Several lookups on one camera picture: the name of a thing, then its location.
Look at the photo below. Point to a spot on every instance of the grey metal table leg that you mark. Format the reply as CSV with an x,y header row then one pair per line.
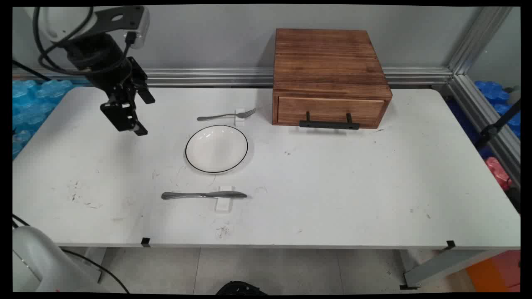
x,y
444,268

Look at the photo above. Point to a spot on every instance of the black metal stand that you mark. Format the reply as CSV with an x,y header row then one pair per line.
x,y
492,129

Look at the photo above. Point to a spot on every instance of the black camera mounting bracket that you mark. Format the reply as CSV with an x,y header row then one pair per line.
x,y
106,17

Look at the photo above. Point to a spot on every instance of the black round object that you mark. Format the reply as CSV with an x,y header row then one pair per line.
x,y
241,288

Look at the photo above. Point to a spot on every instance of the horizontal aluminium frame rail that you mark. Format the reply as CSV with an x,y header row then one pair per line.
x,y
208,77

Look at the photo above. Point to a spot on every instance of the brown wooden drawer cabinet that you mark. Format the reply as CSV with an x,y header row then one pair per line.
x,y
328,58

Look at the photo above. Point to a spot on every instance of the small black table clip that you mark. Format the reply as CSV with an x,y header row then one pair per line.
x,y
145,242
451,244

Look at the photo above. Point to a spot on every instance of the slanted aluminium frame rail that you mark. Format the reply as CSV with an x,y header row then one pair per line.
x,y
486,120

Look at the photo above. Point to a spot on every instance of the white knife rest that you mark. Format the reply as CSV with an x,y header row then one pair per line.
x,y
223,205

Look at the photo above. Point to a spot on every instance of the orange box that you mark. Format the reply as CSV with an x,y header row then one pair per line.
x,y
494,274

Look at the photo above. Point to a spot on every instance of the small white fork rest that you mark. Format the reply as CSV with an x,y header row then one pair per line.
x,y
240,121

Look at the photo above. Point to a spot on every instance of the white plate with black rim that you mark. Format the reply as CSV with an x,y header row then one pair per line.
x,y
216,148

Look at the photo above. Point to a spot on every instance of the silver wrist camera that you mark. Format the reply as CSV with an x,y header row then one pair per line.
x,y
142,25

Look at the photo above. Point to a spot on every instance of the blue plastic bags pile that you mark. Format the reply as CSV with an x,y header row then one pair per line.
x,y
492,91
33,108

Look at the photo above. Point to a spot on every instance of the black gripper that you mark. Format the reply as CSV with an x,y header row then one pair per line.
x,y
102,62

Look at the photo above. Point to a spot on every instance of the silver metal knife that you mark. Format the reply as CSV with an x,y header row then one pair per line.
x,y
187,195

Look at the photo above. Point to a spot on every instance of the silver metal fork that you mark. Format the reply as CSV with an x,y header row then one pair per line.
x,y
216,116

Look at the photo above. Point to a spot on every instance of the upright aluminium frame post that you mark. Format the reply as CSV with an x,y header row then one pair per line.
x,y
478,37

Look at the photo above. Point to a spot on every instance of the red plastic bag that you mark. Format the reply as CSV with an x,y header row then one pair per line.
x,y
496,170

